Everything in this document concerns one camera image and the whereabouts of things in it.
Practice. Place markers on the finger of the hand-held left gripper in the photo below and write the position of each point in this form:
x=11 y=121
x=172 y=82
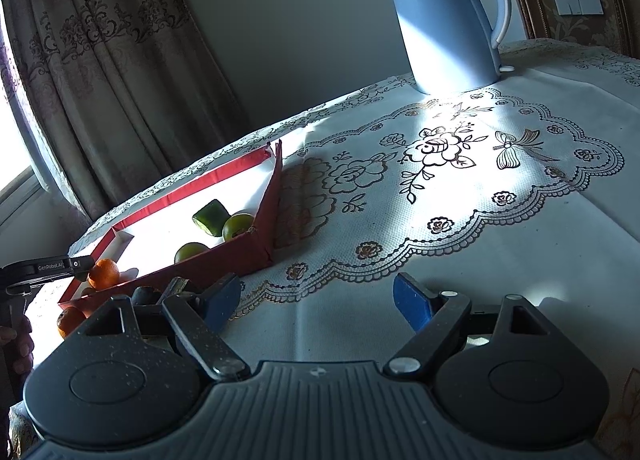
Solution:
x=80 y=266

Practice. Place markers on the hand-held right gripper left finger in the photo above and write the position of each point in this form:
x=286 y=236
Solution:
x=222 y=302

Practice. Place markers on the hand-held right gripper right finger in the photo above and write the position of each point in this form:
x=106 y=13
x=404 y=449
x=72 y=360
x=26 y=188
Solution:
x=412 y=302

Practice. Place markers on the large orange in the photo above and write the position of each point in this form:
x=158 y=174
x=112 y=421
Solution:
x=103 y=274

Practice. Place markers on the small orange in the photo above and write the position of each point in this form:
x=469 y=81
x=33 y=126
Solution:
x=69 y=322

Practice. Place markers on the round green citrus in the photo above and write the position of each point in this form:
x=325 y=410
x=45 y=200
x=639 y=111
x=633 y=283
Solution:
x=239 y=226
x=190 y=253

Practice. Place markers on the red cardboard box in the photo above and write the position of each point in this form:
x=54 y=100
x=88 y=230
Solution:
x=260 y=245

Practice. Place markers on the cut green citrus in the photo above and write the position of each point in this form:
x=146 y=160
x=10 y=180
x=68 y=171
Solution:
x=211 y=216

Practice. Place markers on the person's left hand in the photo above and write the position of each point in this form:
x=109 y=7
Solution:
x=24 y=345

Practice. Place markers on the window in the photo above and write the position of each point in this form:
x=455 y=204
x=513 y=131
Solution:
x=10 y=154

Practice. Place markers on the white lace table mat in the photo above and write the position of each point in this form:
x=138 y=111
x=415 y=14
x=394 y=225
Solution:
x=450 y=179

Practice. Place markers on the white gold floral tablecloth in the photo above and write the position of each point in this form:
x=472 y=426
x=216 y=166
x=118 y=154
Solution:
x=550 y=250

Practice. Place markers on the beige patterned curtain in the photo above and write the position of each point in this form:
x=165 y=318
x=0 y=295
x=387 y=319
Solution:
x=100 y=64

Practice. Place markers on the light blue electric kettle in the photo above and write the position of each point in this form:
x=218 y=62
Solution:
x=440 y=29

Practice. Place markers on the white wall switch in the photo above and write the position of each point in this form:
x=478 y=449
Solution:
x=577 y=0

